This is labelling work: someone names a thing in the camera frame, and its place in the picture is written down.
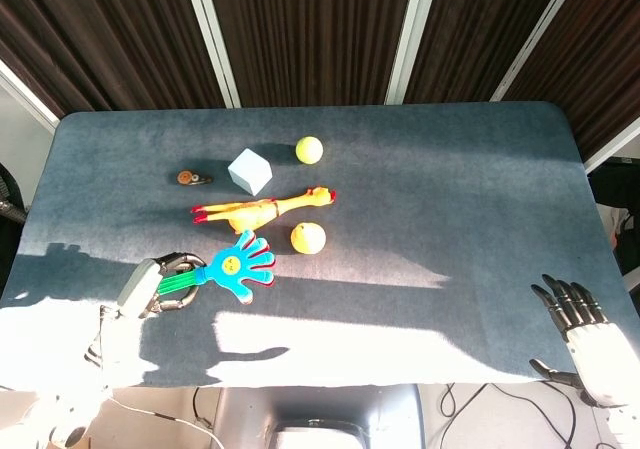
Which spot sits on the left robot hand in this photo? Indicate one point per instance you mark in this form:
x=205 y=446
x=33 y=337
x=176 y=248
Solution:
x=155 y=284

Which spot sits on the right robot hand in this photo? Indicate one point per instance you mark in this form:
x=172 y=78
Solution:
x=585 y=339

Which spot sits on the blue hand clapper toy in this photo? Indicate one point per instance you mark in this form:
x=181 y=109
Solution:
x=235 y=269

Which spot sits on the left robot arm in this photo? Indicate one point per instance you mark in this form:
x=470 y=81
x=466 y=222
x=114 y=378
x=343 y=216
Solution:
x=65 y=369

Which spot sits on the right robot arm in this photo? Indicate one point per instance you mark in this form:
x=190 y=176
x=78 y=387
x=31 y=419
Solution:
x=622 y=421

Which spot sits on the robot base body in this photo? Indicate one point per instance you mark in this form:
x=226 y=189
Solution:
x=315 y=419

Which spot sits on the small brown round toy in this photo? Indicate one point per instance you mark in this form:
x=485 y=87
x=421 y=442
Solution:
x=189 y=177

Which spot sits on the yellow rubber chicken toy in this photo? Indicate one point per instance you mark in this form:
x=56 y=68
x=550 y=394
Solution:
x=260 y=211

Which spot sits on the black chair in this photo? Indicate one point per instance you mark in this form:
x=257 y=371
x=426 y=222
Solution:
x=617 y=214

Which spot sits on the light blue cube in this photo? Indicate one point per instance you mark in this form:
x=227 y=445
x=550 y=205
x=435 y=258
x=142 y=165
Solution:
x=250 y=171

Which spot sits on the yellow round fruit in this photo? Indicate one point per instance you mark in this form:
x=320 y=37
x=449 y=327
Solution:
x=308 y=238

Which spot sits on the yellow-green tennis ball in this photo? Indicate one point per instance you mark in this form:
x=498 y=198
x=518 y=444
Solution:
x=309 y=149

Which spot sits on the blue-grey table cloth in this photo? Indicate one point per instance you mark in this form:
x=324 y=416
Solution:
x=400 y=194

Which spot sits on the dark brown curtain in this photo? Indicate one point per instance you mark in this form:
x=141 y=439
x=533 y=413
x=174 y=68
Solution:
x=310 y=34

